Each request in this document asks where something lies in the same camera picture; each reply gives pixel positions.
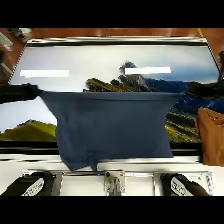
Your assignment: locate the brown garment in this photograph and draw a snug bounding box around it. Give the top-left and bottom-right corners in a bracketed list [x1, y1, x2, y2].
[193, 107, 224, 167]

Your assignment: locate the silver frame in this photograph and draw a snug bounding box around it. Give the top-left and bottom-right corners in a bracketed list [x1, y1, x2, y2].
[0, 153, 215, 197]

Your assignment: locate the navy blue T-shirt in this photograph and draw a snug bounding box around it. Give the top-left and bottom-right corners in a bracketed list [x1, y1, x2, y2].
[38, 90, 185, 172]

